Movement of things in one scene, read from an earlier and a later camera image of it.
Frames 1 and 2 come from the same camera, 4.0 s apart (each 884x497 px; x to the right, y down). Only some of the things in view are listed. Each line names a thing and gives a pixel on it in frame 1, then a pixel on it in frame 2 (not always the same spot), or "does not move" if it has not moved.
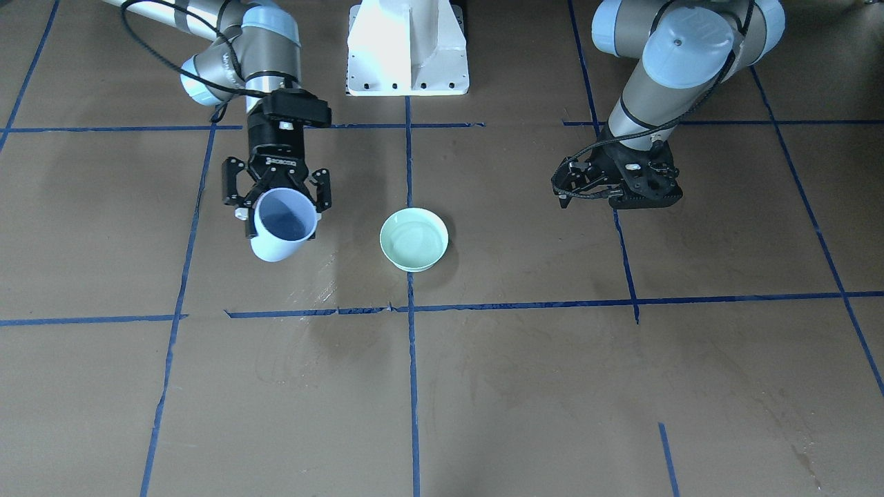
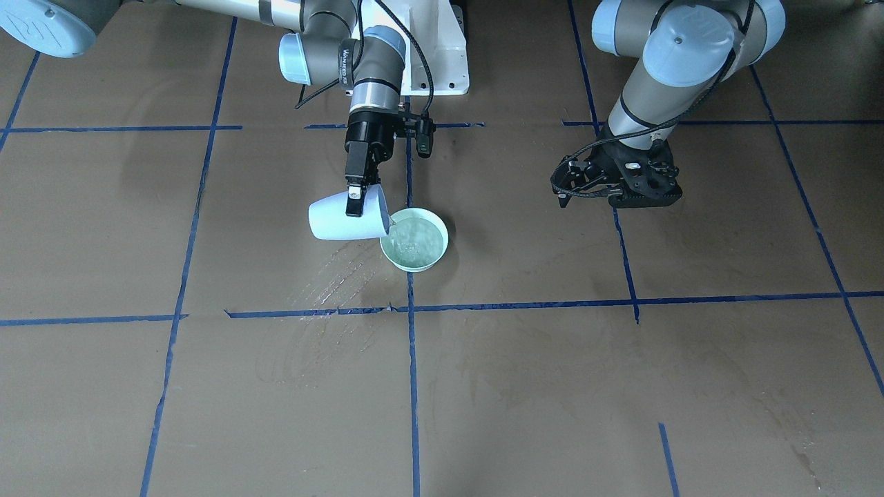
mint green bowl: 414,239 does not move
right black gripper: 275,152 to 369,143
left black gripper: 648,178 does not move
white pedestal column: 407,47 does not move
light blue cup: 284,218 to 328,219
